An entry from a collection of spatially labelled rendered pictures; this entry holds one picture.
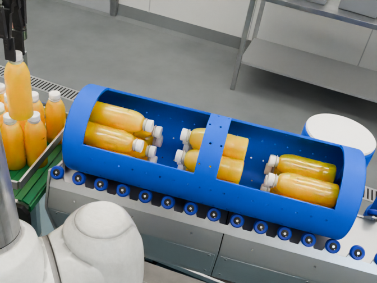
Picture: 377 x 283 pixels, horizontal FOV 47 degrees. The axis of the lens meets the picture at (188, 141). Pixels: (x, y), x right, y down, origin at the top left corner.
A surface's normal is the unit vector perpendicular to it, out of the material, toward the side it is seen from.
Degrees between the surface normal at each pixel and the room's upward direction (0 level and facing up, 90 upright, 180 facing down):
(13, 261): 45
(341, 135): 0
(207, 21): 90
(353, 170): 22
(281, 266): 70
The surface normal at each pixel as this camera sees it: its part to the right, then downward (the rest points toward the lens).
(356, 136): 0.14, -0.79
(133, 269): 0.80, 0.34
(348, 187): -0.04, -0.19
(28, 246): 0.81, -0.44
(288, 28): -0.34, 0.52
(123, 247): 0.71, 0.04
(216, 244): -0.16, 0.26
